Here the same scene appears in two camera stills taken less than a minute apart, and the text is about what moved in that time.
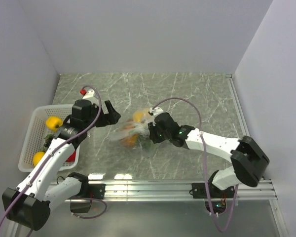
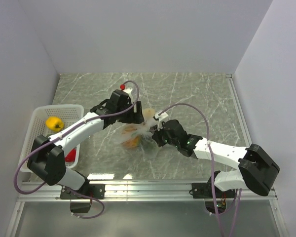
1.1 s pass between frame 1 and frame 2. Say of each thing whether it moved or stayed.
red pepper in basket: stayed
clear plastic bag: moved
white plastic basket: stayed
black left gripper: moved
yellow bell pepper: stayed
